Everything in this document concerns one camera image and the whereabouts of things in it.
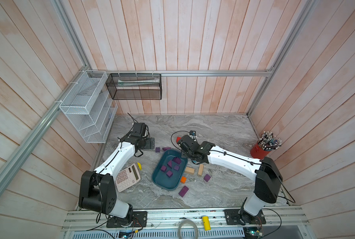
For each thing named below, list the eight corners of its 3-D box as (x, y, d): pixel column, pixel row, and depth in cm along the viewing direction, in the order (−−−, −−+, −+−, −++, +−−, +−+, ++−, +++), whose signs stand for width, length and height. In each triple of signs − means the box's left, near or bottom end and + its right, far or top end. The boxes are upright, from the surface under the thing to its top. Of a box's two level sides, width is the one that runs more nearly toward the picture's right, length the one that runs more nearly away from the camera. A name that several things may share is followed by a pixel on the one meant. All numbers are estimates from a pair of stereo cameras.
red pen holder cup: (248, 158, 98) (261, 142, 83) (252, 145, 104) (264, 129, 90) (264, 165, 95) (280, 150, 80) (267, 151, 101) (282, 135, 87)
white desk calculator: (119, 192, 84) (117, 189, 81) (114, 175, 90) (112, 173, 87) (142, 180, 88) (141, 178, 85) (136, 165, 94) (135, 163, 91)
